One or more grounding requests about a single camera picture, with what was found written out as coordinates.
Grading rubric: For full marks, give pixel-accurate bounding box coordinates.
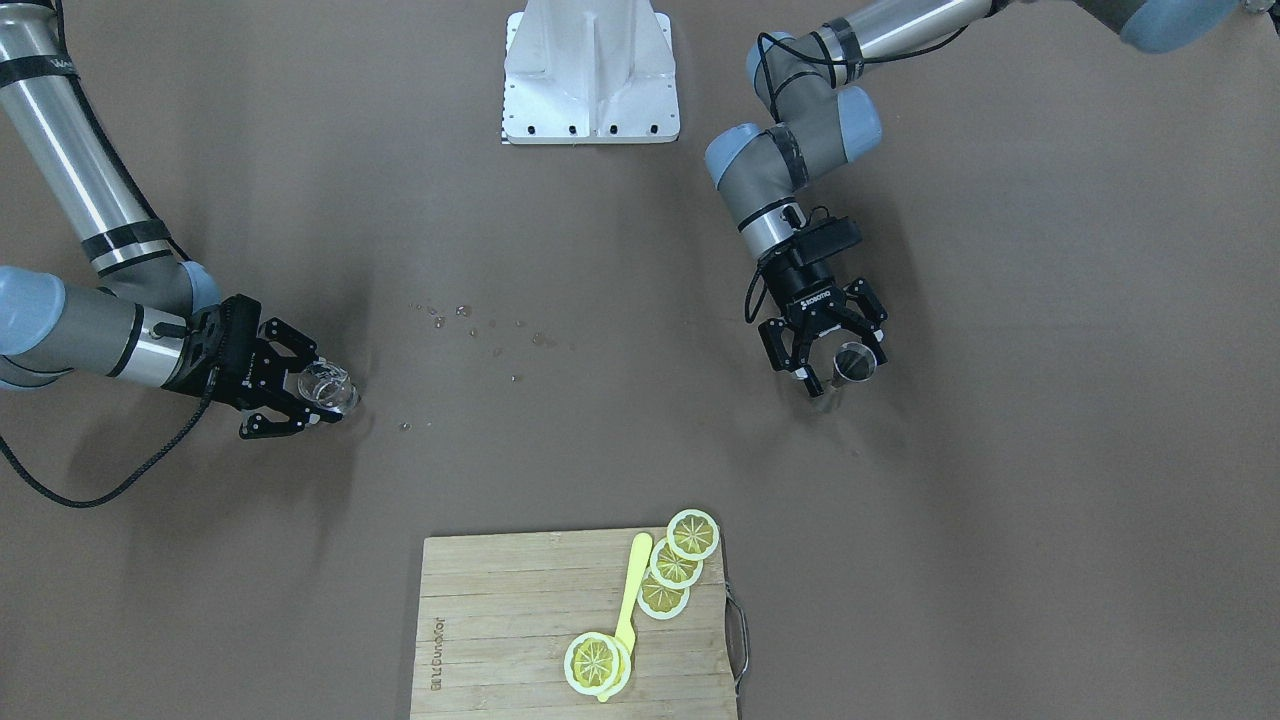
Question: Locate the yellow plastic spoon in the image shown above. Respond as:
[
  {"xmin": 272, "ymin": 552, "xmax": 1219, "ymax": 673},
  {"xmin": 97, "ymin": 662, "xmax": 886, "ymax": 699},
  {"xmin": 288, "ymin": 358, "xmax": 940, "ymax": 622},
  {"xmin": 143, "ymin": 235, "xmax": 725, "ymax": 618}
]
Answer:
[{"xmin": 596, "ymin": 532, "xmax": 653, "ymax": 703}]

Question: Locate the lemon slice near spoon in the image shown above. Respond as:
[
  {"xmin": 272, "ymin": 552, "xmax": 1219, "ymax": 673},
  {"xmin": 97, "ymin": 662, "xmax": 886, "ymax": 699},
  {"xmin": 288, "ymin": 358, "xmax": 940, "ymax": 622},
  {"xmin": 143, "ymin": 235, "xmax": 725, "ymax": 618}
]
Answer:
[{"xmin": 637, "ymin": 571, "xmax": 690, "ymax": 621}]

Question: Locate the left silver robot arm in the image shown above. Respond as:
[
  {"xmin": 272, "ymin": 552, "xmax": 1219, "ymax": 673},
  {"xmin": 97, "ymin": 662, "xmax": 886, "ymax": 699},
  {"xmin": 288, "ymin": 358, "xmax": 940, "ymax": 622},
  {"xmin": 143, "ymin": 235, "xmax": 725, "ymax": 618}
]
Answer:
[{"xmin": 705, "ymin": 1, "xmax": 1277, "ymax": 397}]

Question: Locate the steel jigger measuring cup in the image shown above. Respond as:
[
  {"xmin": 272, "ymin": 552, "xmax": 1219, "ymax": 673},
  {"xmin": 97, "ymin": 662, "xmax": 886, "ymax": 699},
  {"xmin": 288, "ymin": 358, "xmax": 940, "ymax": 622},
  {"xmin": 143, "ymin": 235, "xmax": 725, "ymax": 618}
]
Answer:
[{"xmin": 829, "ymin": 341, "xmax": 881, "ymax": 388}]

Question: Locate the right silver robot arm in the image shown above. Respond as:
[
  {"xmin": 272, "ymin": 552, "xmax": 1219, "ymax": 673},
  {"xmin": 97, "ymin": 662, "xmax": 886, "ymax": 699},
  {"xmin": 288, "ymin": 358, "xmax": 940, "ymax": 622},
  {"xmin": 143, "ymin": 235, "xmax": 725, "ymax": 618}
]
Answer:
[{"xmin": 1, "ymin": 1, "xmax": 351, "ymax": 439}]

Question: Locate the bamboo cutting board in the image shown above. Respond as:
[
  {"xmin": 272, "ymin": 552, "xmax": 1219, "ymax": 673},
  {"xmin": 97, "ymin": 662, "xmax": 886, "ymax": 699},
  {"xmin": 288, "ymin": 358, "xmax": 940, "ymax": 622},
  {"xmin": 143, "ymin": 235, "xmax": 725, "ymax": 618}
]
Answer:
[{"xmin": 410, "ymin": 528, "xmax": 739, "ymax": 719}]

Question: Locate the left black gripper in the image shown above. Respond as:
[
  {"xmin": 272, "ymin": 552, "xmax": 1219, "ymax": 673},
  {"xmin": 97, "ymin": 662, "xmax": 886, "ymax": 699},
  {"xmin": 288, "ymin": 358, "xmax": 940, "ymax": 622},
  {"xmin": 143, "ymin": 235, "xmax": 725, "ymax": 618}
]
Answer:
[{"xmin": 758, "ymin": 240, "xmax": 887, "ymax": 398}]

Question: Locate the clear glass cup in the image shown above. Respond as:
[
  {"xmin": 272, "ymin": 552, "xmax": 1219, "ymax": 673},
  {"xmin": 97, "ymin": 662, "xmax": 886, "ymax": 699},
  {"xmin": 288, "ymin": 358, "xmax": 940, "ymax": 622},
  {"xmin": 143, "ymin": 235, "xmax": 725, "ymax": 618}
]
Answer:
[{"xmin": 296, "ymin": 357, "xmax": 360, "ymax": 415}]

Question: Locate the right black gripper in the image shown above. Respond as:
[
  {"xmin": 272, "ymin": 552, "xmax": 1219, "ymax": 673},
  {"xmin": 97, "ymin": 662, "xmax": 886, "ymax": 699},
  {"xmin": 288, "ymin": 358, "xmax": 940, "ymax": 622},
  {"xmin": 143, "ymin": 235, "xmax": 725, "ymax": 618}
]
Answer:
[{"xmin": 163, "ymin": 295, "xmax": 346, "ymax": 439}]

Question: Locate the lemon slice on spoon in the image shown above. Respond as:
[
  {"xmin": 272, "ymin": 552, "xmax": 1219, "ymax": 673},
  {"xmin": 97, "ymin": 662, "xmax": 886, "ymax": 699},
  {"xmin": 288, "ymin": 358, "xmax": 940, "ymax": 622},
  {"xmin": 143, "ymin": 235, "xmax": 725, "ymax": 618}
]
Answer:
[{"xmin": 563, "ymin": 632, "xmax": 632, "ymax": 702}]

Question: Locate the lemon slice middle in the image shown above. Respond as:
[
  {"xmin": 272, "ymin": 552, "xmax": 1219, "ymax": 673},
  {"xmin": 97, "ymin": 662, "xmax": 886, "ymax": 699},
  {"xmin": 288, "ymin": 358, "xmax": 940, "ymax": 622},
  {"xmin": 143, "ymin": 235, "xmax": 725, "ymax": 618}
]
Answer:
[{"xmin": 649, "ymin": 539, "xmax": 703, "ymax": 591}]

